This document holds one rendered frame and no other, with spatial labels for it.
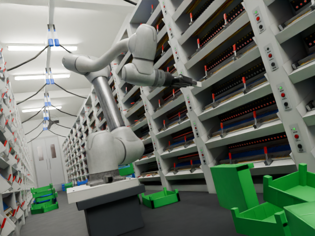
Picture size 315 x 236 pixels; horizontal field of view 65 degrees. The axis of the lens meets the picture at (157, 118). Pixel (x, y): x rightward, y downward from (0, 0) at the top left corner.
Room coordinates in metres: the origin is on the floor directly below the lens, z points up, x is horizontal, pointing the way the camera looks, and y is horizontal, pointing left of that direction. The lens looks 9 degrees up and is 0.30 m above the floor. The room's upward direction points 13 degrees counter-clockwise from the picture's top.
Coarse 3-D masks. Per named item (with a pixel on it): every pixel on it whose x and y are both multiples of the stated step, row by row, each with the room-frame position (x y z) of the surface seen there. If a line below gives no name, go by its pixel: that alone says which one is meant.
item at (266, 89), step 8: (264, 72) 1.32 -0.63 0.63; (248, 80) 1.42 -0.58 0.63; (232, 88) 1.54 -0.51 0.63; (256, 88) 1.22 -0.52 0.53; (264, 88) 1.16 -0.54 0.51; (216, 96) 1.69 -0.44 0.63; (240, 96) 1.30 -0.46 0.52; (248, 96) 1.26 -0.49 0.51; (256, 96) 1.23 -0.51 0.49; (208, 104) 1.72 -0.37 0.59; (224, 104) 1.42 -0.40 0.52; (232, 104) 1.37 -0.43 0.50; (240, 104) 1.33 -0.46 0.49; (200, 112) 1.68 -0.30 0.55; (208, 112) 1.56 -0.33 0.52; (216, 112) 1.51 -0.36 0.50; (200, 120) 1.67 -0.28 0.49
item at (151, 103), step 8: (128, 24) 2.30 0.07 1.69; (136, 24) 2.32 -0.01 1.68; (128, 32) 2.34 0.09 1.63; (144, 88) 2.28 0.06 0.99; (144, 96) 2.32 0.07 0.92; (160, 96) 2.35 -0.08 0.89; (144, 104) 2.35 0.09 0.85; (152, 104) 2.31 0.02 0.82; (168, 112) 2.38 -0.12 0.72; (152, 120) 2.29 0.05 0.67; (160, 120) 2.33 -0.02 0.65; (168, 120) 2.37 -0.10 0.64; (152, 128) 2.30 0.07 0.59; (152, 136) 2.34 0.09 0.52; (168, 136) 2.35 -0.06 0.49; (160, 144) 2.30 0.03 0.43; (160, 160) 2.29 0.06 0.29; (168, 160) 2.32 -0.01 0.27; (160, 176) 2.36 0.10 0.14; (168, 184) 2.29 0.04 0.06
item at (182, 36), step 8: (208, 0) 1.51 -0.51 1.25; (216, 0) 1.27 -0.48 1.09; (224, 0) 1.24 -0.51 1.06; (232, 0) 1.34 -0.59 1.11; (200, 8) 1.59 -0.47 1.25; (208, 8) 1.34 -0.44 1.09; (216, 8) 1.31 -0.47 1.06; (224, 8) 1.43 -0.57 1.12; (200, 16) 1.41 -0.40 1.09; (208, 16) 1.37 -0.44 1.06; (216, 16) 1.51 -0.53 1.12; (192, 24) 1.49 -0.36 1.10; (200, 24) 1.45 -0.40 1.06; (208, 24) 1.59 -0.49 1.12; (184, 32) 1.67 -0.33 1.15; (192, 32) 1.53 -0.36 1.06; (184, 40) 1.62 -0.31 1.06
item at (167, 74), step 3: (165, 72) 1.20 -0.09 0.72; (165, 75) 1.19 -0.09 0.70; (168, 75) 1.19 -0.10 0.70; (171, 75) 1.20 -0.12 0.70; (165, 78) 1.19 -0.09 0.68; (168, 78) 1.19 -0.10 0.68; (171, 78) 1.20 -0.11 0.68; (174, 78) 1.20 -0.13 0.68; (165, 81) 1.20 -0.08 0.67; (168, 81) 1.20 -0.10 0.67; (171, 81) 1.21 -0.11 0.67; (177, 81) 1.24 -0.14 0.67; (165, 84) 1.21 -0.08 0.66; (168, 84) 1.21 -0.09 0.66
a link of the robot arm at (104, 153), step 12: (96, 132) 1.28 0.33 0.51; (108, 132) 1.31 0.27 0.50; (96, 144) 1.25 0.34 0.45; (108, 144) 1.27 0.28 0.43; (120, 144) 1.35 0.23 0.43; (96, 156) 1.24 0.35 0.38; (108, 156) 1.26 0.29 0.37; (120, 156) 1.33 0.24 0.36; (96, 168) 1.25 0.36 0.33; (108, 168) 1.26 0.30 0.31
